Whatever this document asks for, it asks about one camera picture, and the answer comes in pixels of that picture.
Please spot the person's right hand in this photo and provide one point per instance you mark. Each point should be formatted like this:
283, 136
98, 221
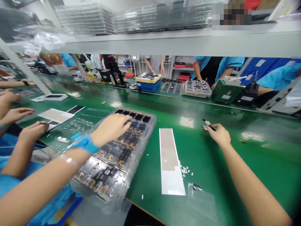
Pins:
222, 136

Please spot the person's left hand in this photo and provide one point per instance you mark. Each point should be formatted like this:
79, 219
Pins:
109, 130

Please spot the person's left fingers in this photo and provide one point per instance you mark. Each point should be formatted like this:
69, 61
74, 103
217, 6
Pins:
124, 122

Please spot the person's right fingers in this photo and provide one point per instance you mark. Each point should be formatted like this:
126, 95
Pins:
213, 131

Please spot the black tweezers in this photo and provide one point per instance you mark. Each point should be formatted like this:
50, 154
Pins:
208, 124

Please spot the stack of clear component trays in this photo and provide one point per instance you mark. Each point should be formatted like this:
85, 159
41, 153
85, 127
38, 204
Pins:
122, 162

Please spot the green machine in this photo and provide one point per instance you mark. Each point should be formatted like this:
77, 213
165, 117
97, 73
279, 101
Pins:
225, 91

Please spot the empty clear plastic tray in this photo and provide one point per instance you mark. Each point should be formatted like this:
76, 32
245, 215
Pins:
80, 123

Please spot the blue and yellow box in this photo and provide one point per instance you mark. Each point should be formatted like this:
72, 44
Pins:
148, 83

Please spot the tray of round parts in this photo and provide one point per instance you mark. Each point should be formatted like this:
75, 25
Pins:
197, 89

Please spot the black press fixture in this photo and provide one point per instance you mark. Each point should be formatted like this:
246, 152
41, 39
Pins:
118, 75

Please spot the pile of small white bits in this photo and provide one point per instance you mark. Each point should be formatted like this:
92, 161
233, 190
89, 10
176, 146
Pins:
185, 170

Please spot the black device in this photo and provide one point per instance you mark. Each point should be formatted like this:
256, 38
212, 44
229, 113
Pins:
247, 95

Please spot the long white paper strip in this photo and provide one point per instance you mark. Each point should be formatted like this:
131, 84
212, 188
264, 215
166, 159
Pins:
171, 164

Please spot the tray of black parts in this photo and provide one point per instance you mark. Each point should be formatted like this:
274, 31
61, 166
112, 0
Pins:
172, 88

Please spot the white sheet with black strip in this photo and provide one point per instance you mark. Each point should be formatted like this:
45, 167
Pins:
57, 115

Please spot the clear plastic bag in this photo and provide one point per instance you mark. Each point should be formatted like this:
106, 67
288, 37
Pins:
202, 202

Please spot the white angled machine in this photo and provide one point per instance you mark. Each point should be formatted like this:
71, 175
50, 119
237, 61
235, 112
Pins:
279, 101

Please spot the white tray with black panel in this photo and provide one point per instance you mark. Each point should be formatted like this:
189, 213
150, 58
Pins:
53, 97

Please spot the white overhead shelf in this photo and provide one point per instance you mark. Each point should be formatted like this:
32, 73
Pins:
150, 43

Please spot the person's body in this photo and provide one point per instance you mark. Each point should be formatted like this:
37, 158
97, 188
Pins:
56, 207

